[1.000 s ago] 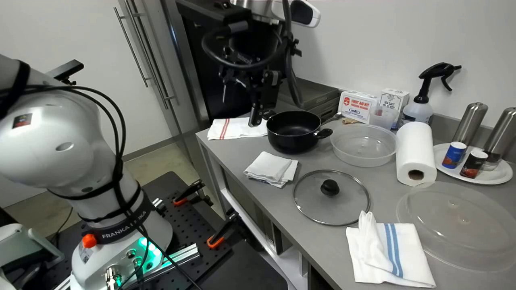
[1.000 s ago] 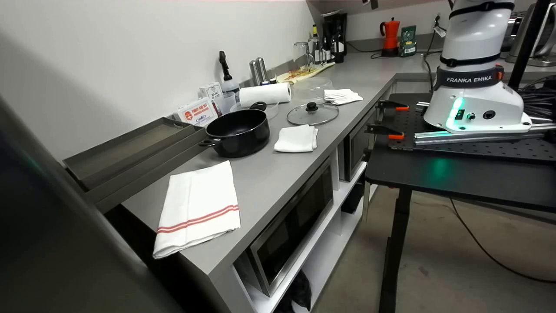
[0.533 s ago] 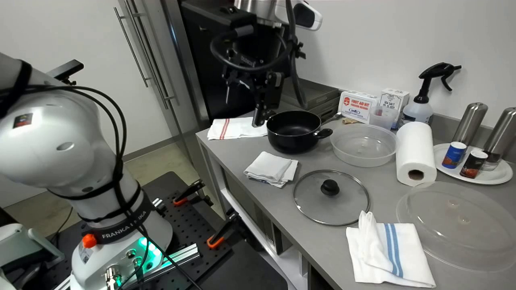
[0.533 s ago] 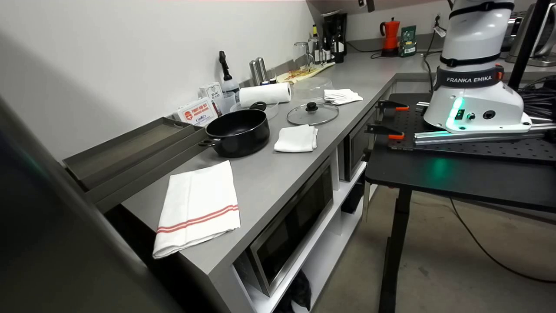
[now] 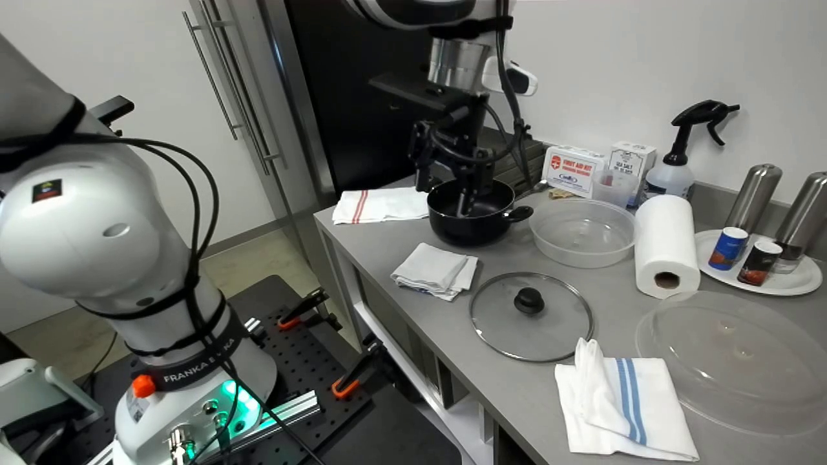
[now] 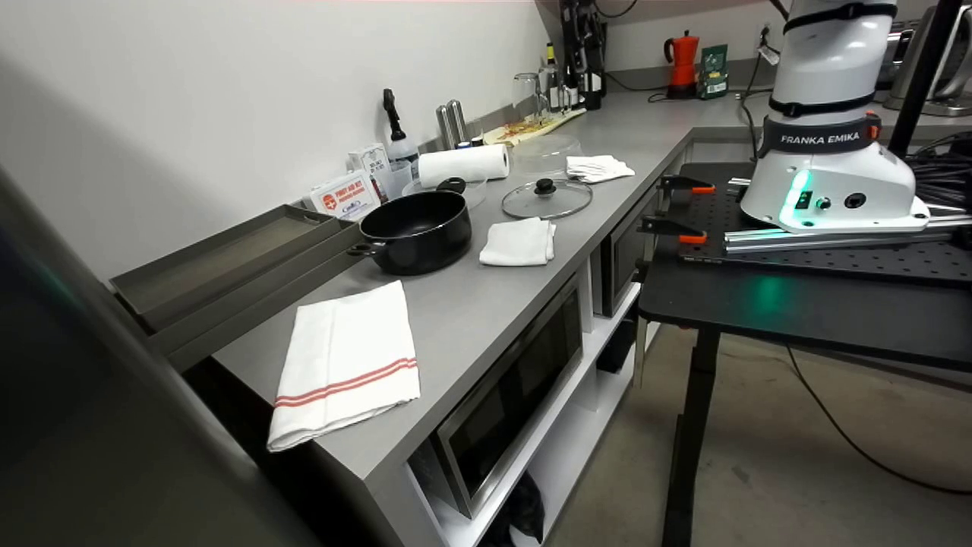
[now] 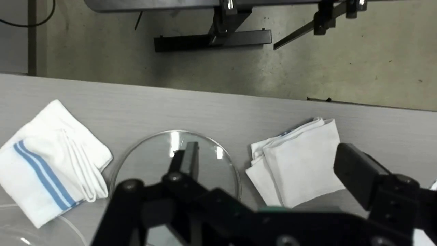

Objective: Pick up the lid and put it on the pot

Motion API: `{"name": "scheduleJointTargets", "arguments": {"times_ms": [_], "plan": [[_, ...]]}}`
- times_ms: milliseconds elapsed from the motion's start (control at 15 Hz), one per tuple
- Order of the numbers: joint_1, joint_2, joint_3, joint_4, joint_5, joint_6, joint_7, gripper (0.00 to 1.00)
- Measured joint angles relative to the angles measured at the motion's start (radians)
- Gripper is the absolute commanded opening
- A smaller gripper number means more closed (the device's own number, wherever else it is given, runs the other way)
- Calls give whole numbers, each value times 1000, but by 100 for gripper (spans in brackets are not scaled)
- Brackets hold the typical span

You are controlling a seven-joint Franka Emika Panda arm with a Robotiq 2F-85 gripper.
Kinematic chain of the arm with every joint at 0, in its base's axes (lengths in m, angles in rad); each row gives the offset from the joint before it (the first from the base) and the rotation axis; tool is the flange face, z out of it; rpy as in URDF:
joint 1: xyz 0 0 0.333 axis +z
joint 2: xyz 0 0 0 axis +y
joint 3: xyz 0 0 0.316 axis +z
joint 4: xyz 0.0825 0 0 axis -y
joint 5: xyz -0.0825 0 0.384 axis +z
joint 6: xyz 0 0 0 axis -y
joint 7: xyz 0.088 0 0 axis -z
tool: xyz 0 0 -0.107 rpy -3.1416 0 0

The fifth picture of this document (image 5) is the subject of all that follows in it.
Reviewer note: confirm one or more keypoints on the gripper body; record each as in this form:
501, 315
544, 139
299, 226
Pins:
470, 132

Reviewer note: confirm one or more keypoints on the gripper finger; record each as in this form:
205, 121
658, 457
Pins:
473, 184
424, 161

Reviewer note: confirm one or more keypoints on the black pot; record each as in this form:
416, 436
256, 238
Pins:
475, 226

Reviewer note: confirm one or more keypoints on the glass lid with black knob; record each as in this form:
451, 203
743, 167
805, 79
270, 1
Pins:
517, 329

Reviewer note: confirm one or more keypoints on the dark ribbed box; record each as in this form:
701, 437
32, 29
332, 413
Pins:
513, 158

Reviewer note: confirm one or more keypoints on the white towel with red stripe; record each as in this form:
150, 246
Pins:
381, 205

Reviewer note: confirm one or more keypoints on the folded white cloth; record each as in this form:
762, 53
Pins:
433, 268

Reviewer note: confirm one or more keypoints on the black refrigerator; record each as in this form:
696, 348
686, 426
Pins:
349, 97

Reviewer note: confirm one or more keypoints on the white first aid box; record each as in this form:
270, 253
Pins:
572, 169

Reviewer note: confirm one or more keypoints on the clear plastic bowl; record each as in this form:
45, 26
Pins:
581, 236

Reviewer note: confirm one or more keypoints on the clear plastic cup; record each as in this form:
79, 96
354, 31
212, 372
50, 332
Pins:
614, 188

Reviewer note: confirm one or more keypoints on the white salt box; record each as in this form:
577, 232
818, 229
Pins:
630, 161

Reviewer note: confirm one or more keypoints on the orange and black clamp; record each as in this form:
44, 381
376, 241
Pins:
303, 310
358, 374

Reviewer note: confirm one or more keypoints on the spray bottle with black trigger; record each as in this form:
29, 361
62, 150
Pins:
672, 174

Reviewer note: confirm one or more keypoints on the paper towel roll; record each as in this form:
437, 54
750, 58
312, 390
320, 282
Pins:
665, 245

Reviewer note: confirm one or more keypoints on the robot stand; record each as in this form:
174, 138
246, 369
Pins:
303, 368

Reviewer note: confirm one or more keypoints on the blue spice can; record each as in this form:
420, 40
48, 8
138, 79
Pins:
727, 248

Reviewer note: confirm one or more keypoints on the white towel with blue stripes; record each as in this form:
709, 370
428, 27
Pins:
620, 413

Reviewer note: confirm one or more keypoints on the steel grinder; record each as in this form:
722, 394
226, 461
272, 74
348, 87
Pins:
801, 216
753, 197

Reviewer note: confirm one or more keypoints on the dark spice can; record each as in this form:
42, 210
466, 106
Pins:
758, 263

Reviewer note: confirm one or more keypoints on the large clear plastic cover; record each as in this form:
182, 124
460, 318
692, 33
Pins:
736, 361

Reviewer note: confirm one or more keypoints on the white plate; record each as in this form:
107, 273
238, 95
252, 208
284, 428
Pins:
795, 279

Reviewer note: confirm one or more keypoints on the white and grey device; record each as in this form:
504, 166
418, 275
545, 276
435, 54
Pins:
32, 394

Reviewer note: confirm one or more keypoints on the camera on mount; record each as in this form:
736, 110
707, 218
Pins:
111, 108

